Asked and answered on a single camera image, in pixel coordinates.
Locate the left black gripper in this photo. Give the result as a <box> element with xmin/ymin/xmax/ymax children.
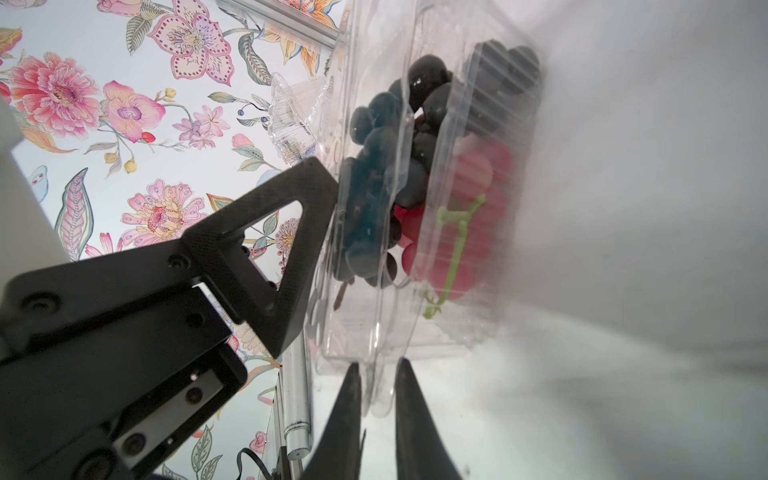
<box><xmin>1</xmin><ymin>240</ymin><xmax>247</xmax><ymax>479</ymax></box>

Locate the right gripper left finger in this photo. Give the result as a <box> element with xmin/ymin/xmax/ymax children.
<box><xmin>301</xmin><ymin>363</ymin><xmax>363</xmax><ymax>480</ymax></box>

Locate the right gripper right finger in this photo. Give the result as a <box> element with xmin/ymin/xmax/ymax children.
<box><xmin>395</xmin><ymin>358</ymin><xmax>462</xmax><ymax>480</ymax></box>

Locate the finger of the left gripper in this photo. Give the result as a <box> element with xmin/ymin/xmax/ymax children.
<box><xmin>181</xmin><ymin>157</ymin><xmax>338</xmax><ymax>358</ymax></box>

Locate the red grape bunch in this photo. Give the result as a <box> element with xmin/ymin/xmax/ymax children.
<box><xmin>394</xmin><ymin>137</ymin><xmax>515</xmax><ymax>320</ymax></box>

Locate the clear clamshell container front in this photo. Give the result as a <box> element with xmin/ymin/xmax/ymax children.
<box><xmin>274</xmin><ymin>1</ymin><xmax>544</xmax><ymax>416</ymax></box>

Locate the grey metal cylinder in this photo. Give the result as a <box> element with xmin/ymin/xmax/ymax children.
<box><xmin>279</xmin><ymin>333</ymin><xmax>313</xmax><ymax>461</ymax></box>

